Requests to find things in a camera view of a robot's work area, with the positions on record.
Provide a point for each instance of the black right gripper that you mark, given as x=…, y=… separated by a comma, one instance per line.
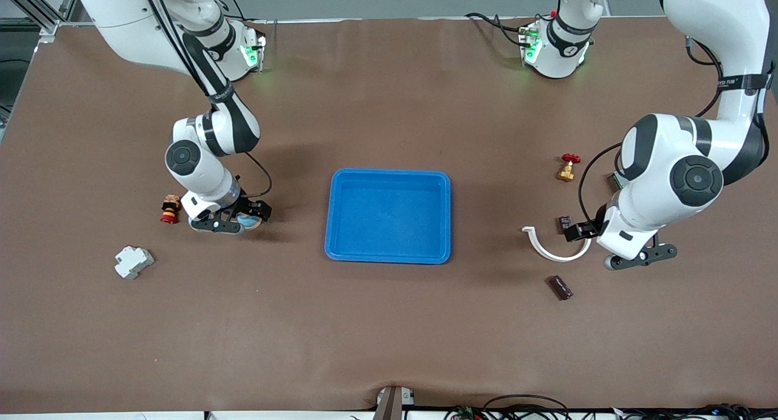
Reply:
x=248, y=205

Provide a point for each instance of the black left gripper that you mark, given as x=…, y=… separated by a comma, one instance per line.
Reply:
x=588, y=230

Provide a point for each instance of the blue dome bell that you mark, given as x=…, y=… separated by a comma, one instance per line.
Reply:
x=249, y=221

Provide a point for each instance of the brown capacitor with white print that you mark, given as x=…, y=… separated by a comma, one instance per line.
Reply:
x=565, y=220

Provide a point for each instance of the plain dark brown capacitor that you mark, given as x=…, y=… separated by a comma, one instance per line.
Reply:
x=560, y=287

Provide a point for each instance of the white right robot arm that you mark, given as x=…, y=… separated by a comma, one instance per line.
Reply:
x=200, y=165

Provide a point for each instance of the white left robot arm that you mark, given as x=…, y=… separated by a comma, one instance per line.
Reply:
x=662, y=158

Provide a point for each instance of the blue plastic tray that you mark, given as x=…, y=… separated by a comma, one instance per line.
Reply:
x=389, y=219

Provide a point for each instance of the white curved plastic clamp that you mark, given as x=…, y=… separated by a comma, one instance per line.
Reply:
x=541, y=248

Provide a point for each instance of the grey metal box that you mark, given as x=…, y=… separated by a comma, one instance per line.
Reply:
x=614, y=180

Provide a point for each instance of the white circuit breaker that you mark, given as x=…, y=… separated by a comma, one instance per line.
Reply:
x=134, y=262

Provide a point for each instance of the grey base connector box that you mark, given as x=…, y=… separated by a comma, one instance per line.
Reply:
x=530, y=43
x=252, y=54

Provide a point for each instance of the brown table mat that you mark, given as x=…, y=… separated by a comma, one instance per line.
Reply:
x=389, y=323

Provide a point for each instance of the red yellow push button switch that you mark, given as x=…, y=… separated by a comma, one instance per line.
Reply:
x=170, y=208

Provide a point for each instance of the aluminium frame post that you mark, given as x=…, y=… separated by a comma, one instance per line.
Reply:
x=48, y=28

